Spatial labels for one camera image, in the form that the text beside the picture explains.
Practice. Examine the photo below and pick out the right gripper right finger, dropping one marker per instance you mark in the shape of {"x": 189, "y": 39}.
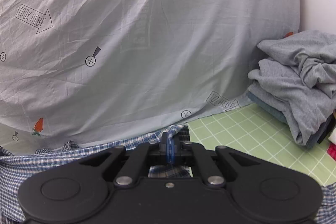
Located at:
{"x": 179, "y": 152}

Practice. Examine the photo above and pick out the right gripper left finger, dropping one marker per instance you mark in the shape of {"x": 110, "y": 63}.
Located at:
{"x": 158, "y": 151}

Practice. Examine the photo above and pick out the blue plaid shirt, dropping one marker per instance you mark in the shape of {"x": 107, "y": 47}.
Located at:
{"x": 16, "y": 169}

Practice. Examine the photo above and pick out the green grid tablecloth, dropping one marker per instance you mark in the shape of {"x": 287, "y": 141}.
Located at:
{"x": 253, "y": 131}

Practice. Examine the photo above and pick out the dark teal folded garment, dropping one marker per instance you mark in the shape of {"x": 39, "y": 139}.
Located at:
{"x": 318, "y": 137}

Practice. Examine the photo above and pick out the carrot print grey sheet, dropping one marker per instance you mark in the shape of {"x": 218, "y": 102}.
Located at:
{"x": 95, "y": 71}

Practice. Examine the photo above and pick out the grey folded garment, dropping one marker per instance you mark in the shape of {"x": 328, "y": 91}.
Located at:
{"x": 298, "y": 79}

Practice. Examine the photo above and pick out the red white cloth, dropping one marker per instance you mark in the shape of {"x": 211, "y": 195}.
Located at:
{"x": 331, "y": 151}

